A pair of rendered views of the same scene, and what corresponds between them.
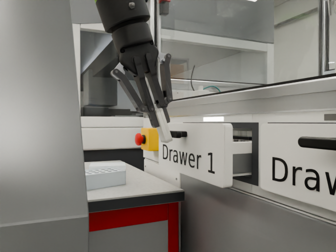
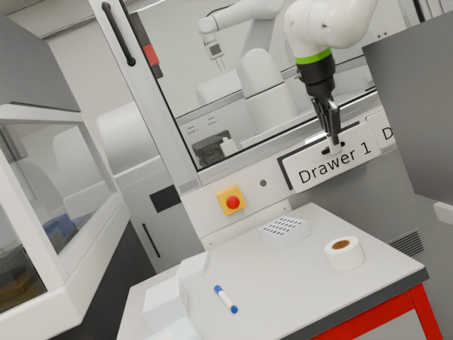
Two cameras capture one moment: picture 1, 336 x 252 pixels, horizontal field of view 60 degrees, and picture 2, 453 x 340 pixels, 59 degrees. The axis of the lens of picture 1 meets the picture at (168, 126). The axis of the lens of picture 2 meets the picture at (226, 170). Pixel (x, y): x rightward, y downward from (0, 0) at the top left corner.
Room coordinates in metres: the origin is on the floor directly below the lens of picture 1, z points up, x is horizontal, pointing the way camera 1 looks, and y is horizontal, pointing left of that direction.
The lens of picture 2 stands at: (0.51, 1.18, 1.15)
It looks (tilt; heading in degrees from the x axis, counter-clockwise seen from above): 9 degrees down; 290
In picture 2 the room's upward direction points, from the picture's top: 24 degrees counter-clockwise
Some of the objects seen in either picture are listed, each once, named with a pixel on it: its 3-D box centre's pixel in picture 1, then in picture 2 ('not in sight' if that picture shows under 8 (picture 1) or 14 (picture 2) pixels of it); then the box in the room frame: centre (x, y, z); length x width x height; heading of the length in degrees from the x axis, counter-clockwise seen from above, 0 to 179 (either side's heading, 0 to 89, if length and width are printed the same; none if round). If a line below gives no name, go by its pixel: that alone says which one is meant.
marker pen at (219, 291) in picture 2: not in sight; (225, 298); (0.90, 0.44, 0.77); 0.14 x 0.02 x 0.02; 124
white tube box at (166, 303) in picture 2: not in sight; (166, 301); (1.05, 0.42, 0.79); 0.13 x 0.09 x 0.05; 114
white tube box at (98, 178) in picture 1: (98, 177); (284, 231); (0.79, 0.19, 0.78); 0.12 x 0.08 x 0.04; 129
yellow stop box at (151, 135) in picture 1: (150, 139); (231, 200); (0.94, 0.06, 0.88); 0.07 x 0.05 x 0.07; 24
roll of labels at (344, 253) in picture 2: not in sight; (344, 253); (0.63, 0.41, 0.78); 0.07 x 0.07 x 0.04
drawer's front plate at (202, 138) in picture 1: (188, 148); (331, 156); (0.62, -0.04, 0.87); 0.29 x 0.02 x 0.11; 24
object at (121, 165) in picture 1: (107, 166); (192, 266); (1.06, 0.22, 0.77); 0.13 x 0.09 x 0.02; 101
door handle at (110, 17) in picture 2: not in sight; (117, 33); (1.03, 0.10, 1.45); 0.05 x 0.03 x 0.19; 114
